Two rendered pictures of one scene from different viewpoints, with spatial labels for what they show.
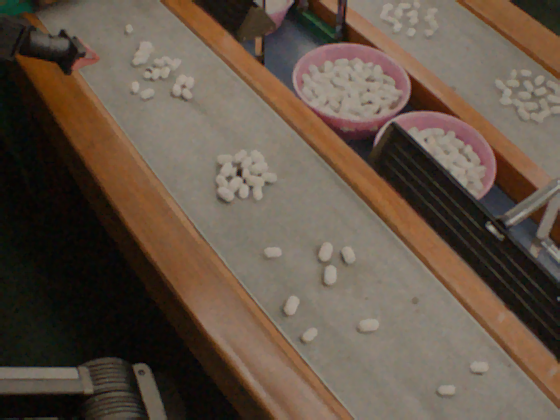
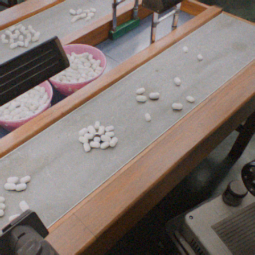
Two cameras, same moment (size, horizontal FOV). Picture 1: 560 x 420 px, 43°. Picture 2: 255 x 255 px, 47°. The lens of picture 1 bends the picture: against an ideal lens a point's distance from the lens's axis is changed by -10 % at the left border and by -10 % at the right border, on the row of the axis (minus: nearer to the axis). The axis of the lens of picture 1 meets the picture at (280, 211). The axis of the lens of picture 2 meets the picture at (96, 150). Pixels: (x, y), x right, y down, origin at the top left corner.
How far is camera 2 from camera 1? 1.33 m
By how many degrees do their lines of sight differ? 53
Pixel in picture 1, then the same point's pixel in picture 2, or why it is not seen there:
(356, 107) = (36, 97)
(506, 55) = not seen: outside the picture
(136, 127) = (58, 207)
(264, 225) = (128, 124)
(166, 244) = (162, 159)
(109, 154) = (95, 212)
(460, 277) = (144, 53)
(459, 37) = not seen: outside the picture
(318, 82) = (12, 115)
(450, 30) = not seen: outside the picture
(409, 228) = (122, 70)
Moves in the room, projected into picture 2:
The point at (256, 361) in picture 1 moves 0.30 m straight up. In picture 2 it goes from (217, 110) to (250, 29)
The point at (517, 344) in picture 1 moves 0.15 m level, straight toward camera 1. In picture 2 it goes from (172, 37) to (206, 45)
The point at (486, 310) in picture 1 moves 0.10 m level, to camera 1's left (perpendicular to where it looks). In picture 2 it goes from (159, 46) to (165, 60)
